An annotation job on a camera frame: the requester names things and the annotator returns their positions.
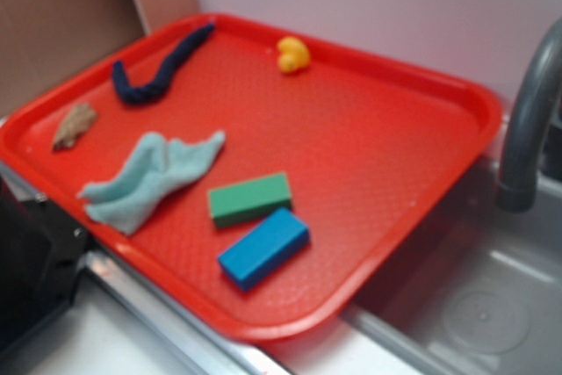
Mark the green rectangular block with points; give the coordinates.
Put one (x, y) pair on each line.
(249, 200)

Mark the red plastic tray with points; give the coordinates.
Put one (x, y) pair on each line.
(369, 145)

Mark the dark blue rolled cloth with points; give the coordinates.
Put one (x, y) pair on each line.
(159, 85)

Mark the light blue cloth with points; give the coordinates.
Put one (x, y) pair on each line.
(156, 168)

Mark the small brown crumpled object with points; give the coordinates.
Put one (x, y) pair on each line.
(77, 122)

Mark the grey sink faucet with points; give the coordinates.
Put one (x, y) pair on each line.
(532, 145)

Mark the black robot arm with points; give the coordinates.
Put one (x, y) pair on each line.
(42, 257)

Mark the grey sink basin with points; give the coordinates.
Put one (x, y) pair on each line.
(473, 290)

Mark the blue rectangular block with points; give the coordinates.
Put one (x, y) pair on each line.
(262, 250)

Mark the yellow rubber duck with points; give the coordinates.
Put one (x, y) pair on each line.
(294, 55)

